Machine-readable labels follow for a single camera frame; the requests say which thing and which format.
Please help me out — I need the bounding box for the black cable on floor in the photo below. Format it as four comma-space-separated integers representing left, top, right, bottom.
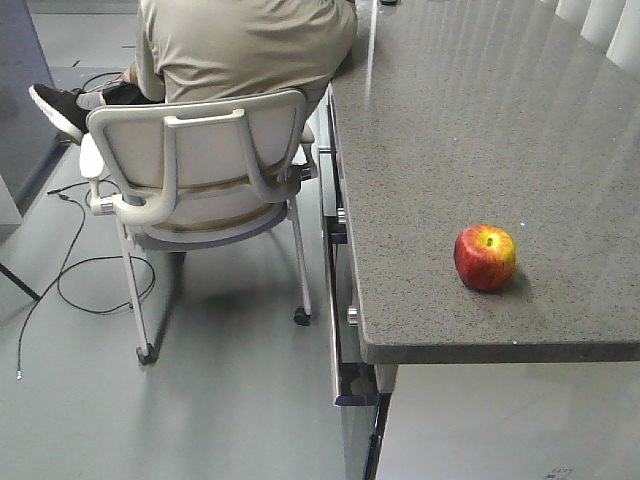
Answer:
15, 181, 156, 381

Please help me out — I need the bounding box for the grey stone counter table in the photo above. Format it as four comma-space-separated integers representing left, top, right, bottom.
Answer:
333, 1, 639, 364

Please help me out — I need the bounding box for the black sneaker on seated person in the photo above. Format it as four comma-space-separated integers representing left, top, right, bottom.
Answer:
28, 84, 89, 145

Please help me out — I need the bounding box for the white office chair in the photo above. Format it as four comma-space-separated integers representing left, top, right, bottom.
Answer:
79, 88, 318, 334

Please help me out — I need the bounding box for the red yellow apple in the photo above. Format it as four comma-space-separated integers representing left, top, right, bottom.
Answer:
453, 224, 516, 291

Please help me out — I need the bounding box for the black drawer cabinet under counter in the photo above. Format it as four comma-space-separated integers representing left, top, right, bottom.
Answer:
317, 95, 390, 479

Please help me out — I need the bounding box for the seated person in beige shirt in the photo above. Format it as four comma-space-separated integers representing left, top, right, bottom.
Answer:
121, 0, 359, 118

